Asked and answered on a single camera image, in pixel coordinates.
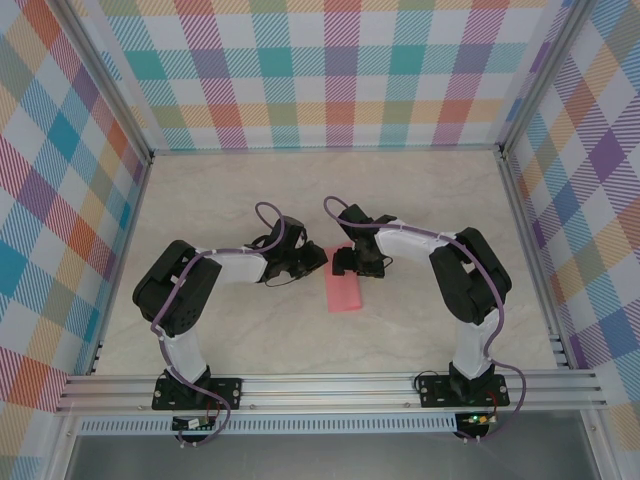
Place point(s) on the pink paper sheet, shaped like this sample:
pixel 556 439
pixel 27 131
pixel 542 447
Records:
pixel 342 295

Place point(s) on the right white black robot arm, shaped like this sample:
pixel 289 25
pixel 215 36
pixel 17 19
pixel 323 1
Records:
pixel 475 280

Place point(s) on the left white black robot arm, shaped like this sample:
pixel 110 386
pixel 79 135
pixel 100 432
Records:
pixel 170 300

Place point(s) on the grey metal sheet panel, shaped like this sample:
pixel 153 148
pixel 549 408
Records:
pixel 325 457

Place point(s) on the aluminium frame cross bar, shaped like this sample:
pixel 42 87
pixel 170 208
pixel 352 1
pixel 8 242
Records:
pixel 325 148

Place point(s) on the aluminium mounting rail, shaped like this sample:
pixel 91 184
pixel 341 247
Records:
pixel 325 390

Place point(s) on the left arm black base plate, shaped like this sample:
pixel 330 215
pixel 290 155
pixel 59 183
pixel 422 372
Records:
pixel 227 391

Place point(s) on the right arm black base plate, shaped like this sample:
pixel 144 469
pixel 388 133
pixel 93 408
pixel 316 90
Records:
pixel 431 391

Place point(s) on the aluminium frame side rail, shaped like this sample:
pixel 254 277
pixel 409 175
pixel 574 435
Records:
pixel 125 250
pixel 530 250

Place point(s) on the grey slotted side bracket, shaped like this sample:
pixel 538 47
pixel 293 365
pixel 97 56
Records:
pixel 560 350
pixel 97 357

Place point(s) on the aluminium frame post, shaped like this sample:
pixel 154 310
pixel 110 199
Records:
pixel 107 85
pixel 542 80

